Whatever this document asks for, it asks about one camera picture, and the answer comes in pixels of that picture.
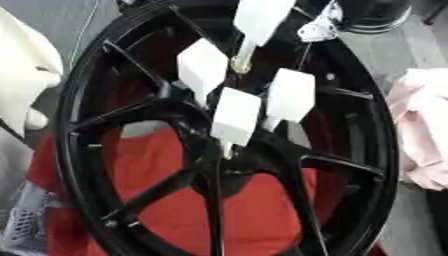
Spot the white pin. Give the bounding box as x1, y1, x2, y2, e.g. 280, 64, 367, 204
229, 0, 298, 74
208, 86, 263, 160
260, 68, 317, 132
175, 37, 231, 108

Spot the black spoked wheel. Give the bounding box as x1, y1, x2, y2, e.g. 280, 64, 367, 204
54, 0, 403, 256

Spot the black round object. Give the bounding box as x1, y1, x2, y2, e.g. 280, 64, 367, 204
336, 0, 413, 34

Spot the pink cloth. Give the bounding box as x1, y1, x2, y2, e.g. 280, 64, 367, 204
386, 67, 448, 192

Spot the white cloth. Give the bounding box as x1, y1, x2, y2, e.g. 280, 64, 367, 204
0, 7, 65, 138

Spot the white perforated basket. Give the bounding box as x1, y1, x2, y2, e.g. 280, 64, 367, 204
0, 181, 60, 256

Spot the silver metal bracket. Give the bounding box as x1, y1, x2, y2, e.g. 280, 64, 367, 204
295, 0, 345, 43

